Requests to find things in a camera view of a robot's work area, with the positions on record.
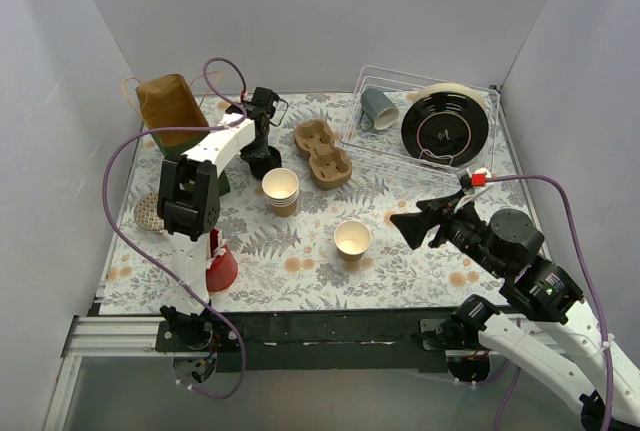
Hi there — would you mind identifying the grey ceramic mug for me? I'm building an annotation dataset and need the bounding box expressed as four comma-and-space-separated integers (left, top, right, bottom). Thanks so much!
359, 88, 399, 132

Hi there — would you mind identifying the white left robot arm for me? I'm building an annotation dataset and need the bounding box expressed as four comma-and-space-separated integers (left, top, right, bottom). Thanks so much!
157, 87, 282, 351

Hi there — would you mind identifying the black plate with cream rim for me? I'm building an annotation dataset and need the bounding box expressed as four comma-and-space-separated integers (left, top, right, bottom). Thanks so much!
401, 82, 489, 167

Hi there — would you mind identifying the brown cardboard cup carrier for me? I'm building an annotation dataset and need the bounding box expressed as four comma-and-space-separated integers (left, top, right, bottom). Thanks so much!
294, 119, 353, 190

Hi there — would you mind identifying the small patterned bowl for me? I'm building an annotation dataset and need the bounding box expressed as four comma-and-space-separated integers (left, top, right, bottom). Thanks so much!
133, 191, 164, 232

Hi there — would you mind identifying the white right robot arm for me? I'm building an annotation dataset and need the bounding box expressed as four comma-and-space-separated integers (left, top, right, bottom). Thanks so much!
390, 191, 639, 430

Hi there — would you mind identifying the stack of kraft paper cups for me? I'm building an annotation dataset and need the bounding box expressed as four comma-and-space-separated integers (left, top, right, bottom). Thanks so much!
262, 168, 299, 217

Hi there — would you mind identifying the aluminium frame rail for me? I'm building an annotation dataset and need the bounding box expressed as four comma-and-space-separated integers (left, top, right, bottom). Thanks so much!
42, 315, 161, 431

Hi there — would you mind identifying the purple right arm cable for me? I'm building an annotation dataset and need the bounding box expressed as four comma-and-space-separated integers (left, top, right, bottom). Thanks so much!
492, 173, 616, 431

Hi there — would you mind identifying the single kraft paper cup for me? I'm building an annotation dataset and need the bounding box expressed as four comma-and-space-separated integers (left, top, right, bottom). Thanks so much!
334, 220, 372, 262

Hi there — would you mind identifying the floral table mat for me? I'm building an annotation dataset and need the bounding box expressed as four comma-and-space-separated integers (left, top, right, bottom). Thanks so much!
98, 91, 561, 316

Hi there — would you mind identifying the red cup with napkins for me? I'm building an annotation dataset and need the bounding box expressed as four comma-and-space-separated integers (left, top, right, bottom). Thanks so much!
206, 229, 238, 293

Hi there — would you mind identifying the white wire dish rack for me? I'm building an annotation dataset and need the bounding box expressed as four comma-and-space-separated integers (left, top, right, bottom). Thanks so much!
339, 66, 500, 184

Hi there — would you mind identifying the brown and green paper bag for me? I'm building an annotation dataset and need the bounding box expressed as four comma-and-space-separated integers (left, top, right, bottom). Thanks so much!
121, 74, 209, 156

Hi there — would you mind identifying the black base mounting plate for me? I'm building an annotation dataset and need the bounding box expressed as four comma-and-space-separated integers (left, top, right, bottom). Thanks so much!
154, 308, 501, 375

